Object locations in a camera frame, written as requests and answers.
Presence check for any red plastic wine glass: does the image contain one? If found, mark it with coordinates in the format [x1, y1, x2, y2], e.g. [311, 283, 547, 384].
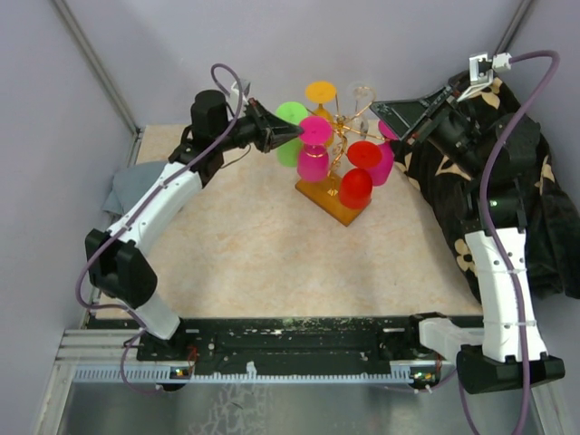
[338, 140, 382, 209]

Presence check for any grey cloth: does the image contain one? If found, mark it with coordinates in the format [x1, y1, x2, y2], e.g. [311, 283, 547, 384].
[101, 161, 166, 216]

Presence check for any clear wine glass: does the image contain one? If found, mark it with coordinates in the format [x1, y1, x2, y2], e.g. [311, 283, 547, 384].
[349, 82, 376, 140]

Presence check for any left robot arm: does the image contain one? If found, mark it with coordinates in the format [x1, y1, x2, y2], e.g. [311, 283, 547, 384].
[85, 90, 303, 360]

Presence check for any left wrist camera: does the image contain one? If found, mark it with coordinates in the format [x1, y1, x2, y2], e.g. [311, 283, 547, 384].
[230, 79, 251, 104]

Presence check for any orange plastic wine glass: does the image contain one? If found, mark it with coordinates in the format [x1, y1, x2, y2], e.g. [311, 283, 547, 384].
[304, 81, 336, 121]

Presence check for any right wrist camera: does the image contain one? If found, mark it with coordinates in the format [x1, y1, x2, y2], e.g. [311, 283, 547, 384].
[457, 53, 512, 102]

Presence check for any black floral blanket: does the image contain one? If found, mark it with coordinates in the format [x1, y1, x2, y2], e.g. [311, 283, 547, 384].
[391, 79, 579, 298]

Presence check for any magenta wine glass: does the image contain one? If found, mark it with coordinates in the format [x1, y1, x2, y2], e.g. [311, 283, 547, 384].
[369, 121, 398, 187]
[297, 116, 333, 182]

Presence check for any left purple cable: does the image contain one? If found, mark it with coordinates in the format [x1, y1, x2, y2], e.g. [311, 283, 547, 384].
[74, 63, 250, 395]

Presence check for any green plastic wine glass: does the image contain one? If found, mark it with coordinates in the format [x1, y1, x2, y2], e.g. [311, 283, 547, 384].
[275, 101, 308, 168]

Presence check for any gold wire wine glass rack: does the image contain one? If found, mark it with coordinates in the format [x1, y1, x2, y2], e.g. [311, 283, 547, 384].
[295, 90, 383, 227]

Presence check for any magenta wine glass front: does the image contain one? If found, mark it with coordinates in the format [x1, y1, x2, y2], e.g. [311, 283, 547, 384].
[297, 116, 333, 182]

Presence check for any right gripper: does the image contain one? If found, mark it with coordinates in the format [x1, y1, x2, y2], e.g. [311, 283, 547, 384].
[369, 82, 486, 179]

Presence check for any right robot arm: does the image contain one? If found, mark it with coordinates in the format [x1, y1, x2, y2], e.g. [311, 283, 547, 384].
[371, 86, 566, 394]

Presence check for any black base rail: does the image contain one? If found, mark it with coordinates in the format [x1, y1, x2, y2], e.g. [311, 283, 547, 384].
[137, 315, 435, 376]

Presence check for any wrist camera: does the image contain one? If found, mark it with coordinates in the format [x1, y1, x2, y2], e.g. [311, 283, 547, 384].
[230, 79, 251, 104]
[457, 53, 512, 102]

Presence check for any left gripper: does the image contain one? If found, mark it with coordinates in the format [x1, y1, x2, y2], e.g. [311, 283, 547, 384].
[215, 97, 303, 153]

